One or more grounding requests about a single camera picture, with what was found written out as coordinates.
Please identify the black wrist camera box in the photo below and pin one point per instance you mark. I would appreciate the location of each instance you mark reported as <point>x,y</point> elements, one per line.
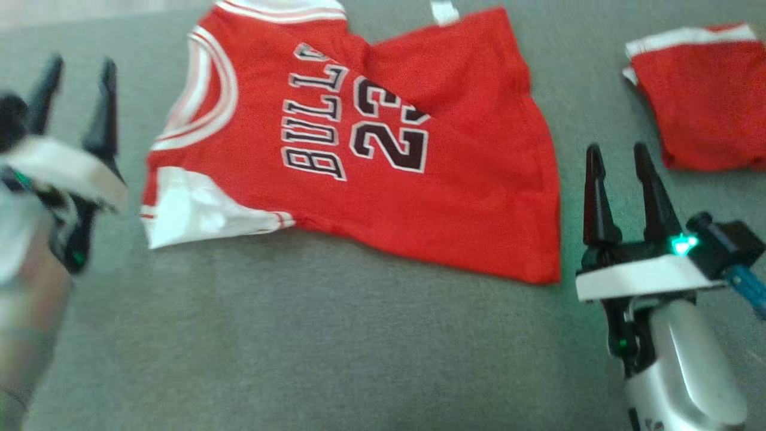
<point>12,120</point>
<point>724,242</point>

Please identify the red shorts with white band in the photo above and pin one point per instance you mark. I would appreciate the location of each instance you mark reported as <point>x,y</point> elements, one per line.
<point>706,102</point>

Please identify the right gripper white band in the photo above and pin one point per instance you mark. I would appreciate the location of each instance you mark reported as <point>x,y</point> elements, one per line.
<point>634,275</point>

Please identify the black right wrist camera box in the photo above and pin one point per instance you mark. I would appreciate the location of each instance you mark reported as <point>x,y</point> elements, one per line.
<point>724,242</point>

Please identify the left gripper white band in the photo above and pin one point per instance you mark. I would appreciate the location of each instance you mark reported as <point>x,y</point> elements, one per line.
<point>66,170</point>

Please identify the red Bulls basketball jersey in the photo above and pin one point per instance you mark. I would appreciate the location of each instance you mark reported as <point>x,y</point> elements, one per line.
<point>467,197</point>

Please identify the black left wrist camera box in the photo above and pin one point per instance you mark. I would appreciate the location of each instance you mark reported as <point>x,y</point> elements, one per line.
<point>12,120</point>

